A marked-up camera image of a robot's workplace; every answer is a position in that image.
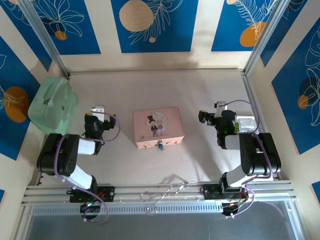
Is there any pink wedding couple tin box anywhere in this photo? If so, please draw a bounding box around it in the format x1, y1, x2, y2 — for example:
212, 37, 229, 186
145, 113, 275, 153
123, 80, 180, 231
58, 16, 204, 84
132, 106, 186, 150

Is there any mint green case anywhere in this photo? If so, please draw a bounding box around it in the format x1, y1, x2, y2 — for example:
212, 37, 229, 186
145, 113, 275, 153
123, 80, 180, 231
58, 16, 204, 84
27, 76, 79, 137

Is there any left base circuit board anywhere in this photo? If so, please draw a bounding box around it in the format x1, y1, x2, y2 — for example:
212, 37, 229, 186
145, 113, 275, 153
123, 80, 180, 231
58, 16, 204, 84
79, 201, 101, 214

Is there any base circuit board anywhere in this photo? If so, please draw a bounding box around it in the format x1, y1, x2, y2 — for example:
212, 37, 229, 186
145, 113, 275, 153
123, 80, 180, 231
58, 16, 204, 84
221, 201, 249, 216
79, 201, 101, 214

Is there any right base circuit board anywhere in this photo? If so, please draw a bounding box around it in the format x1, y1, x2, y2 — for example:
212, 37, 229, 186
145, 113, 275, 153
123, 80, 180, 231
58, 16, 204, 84
221, 201, 249, 216

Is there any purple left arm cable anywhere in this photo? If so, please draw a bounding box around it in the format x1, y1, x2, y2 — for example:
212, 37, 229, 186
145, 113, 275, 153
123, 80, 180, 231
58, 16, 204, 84
55, 112, 121, 225

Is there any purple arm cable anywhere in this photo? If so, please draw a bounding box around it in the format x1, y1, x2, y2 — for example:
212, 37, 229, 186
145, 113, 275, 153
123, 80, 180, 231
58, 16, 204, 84
219, 99, 275, 220
55, 112, 121, 225

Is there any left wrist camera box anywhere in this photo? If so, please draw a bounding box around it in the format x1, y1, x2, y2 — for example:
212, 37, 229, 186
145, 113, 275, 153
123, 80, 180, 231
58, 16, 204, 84
89, 106, 106, 121

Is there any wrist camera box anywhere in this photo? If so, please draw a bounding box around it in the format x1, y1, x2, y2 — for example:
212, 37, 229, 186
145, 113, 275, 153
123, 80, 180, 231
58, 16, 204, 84
215, 101, 229, 113
89, 106, 106, 121

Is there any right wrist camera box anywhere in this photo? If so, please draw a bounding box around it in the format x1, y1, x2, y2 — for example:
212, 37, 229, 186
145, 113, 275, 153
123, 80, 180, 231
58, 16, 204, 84
215, 101, 229, 113

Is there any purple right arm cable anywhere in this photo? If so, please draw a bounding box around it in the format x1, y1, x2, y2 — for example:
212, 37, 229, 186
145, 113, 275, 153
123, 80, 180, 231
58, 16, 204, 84
219, 99, 275, 220

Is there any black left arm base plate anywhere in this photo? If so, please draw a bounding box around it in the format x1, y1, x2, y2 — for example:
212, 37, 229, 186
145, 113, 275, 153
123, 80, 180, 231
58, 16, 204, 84
68, 186, 116, 204

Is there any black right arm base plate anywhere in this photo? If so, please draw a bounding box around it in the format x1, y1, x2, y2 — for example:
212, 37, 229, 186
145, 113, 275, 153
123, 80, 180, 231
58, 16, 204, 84
202, 183, 251, 201

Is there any aluminium front rail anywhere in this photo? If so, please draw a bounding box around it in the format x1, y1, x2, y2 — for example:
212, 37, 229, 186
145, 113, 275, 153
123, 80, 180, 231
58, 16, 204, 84
21, 180, 298, 206

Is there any bent silver wire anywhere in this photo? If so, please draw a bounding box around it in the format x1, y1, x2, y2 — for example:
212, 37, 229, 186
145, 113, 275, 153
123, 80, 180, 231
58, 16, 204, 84
139, 181, 196, 216

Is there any aluminium frame post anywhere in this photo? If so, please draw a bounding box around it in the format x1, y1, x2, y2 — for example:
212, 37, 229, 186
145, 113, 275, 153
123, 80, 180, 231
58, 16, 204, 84
243, 0, 293, 77
18, 0, 70, 77

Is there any slotted grey cable duct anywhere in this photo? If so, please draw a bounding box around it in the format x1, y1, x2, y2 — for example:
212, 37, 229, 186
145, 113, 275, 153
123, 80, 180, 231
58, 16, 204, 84
29, 201, 289, 216

